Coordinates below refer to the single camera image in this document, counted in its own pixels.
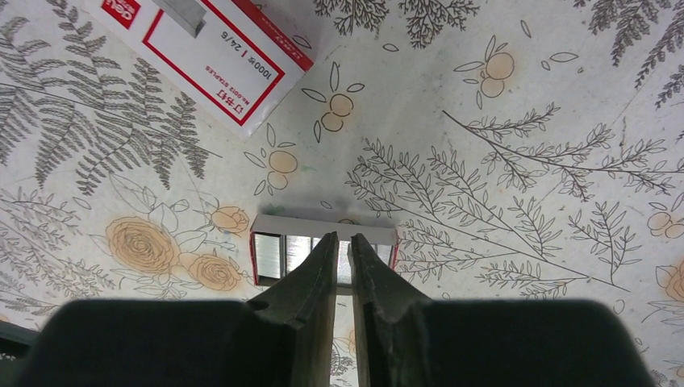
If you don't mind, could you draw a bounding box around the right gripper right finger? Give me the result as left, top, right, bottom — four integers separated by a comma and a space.
349, 234, 654, 386

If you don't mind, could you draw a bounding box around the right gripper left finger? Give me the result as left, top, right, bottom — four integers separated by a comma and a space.
16, 233, 339, 386

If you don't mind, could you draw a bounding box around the floral tablecloth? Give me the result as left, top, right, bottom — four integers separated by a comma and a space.
1, 1, 683, 386

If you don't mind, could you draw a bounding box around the grey staple strip box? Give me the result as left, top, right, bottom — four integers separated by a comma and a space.
249, 214, 398, 296

